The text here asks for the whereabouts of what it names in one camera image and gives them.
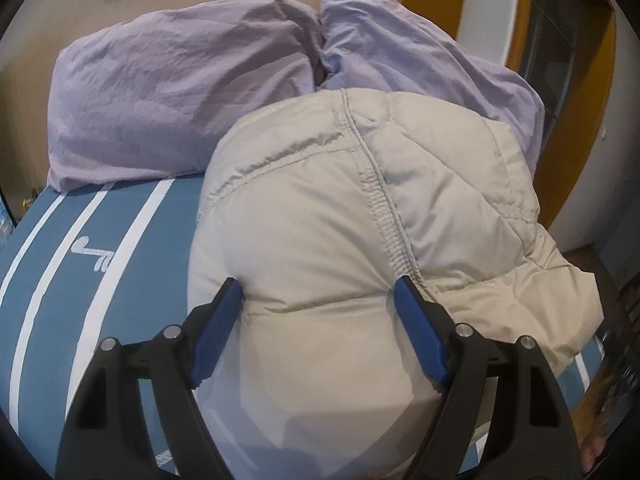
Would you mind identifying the beige puffer jacket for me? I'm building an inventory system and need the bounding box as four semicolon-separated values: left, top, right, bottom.
188;89;603;479

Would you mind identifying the person's right hand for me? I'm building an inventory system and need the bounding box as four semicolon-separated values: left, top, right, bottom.
580;434;606;474

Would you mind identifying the blue striped bed mattress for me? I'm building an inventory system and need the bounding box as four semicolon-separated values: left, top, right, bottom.
0;171;609;480

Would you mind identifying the lavender pillow near window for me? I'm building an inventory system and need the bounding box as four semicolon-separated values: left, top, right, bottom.
47;0;323;193

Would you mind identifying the lavender pillow near door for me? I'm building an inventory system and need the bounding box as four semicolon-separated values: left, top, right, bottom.
319;0;544;171

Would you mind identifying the wooden door frame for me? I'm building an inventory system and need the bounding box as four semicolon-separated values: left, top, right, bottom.
400;0;616;226

